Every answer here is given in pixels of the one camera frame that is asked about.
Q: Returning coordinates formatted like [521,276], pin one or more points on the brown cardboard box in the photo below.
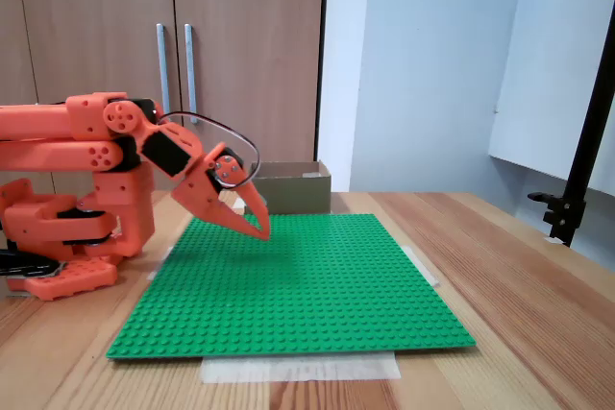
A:
[298,194]

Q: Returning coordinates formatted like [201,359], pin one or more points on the green lego baseplate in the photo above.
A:
[336,285]

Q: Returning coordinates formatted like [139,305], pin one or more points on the white paper sheet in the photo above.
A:
[238,203]

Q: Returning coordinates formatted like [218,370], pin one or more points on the brown wooden cabinet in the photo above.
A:
[240,21]

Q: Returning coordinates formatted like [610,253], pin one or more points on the wide masking tape strip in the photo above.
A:
[288,371]

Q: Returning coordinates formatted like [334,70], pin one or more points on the small white tape piece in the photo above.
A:
[556,241]

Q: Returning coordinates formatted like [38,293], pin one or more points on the white wall panel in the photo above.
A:
[552,69]

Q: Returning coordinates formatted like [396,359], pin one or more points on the black camera stand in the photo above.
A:
[583,155]

